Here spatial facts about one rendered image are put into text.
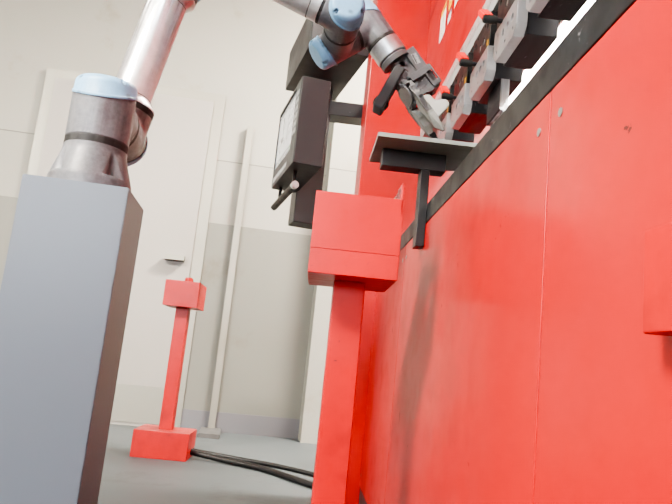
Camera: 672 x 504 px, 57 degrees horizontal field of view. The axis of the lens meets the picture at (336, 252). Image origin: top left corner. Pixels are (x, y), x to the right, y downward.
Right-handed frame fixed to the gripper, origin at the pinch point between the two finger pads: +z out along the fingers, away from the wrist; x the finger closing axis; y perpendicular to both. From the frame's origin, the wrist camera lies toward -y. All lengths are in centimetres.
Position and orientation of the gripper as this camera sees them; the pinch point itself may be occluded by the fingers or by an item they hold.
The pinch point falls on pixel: (435, 132)
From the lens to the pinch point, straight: 147.8
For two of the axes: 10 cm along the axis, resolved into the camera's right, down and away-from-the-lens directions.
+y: 8.3, -5.4, 1.3
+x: -0.6, 1.5, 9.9
